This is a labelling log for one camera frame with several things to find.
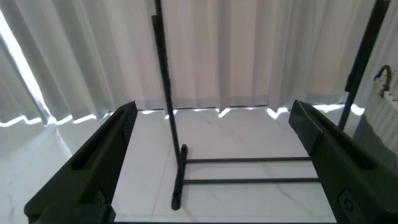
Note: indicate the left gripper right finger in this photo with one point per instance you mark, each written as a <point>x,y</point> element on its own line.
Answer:
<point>348,174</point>

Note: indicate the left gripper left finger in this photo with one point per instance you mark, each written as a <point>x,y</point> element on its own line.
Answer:
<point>84,174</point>

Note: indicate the white laundry basket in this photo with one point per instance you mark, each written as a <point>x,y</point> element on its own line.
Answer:
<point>385,115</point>

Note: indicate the black clothes rack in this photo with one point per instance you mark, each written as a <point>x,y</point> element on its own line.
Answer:
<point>179,183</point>

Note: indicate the white curtain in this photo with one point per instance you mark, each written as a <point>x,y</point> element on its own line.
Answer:
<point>233,46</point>

